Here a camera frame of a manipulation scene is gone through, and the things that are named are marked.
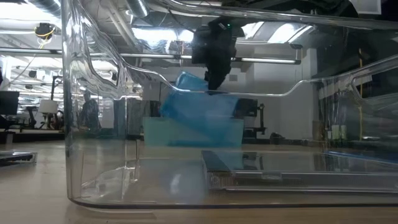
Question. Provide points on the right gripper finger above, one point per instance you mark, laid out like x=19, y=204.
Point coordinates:
x=217, y=81

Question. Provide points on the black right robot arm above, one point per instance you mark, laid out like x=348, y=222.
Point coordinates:
x=295, y=7

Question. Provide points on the grey vent grille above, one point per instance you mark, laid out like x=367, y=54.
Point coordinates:
x=234, y=77

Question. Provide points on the black monitor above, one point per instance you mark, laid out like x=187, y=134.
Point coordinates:
x=248, y=107
x=9, y=102

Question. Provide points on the long linear lamp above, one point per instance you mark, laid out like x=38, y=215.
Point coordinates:
x=267, y=60

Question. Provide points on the black stand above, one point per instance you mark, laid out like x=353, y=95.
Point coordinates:
x=262, y=115

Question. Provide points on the teal translucent plastic bin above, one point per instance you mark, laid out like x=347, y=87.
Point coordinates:
x=155, y=133

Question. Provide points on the grey covered rack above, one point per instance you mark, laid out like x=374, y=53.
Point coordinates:
x=136, y=115

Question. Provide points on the pale green cup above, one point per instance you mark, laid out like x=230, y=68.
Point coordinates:
x=339, y=132

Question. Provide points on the clear plastic bin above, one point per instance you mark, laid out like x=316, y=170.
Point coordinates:
x=71, y=124

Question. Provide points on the white table lamp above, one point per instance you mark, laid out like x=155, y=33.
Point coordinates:
x=48, y=106

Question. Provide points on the black aluminium table frame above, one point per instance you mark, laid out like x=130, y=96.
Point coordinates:
x=295, y=142

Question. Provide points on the white duct box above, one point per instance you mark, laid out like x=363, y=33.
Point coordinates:
x=367, y=6

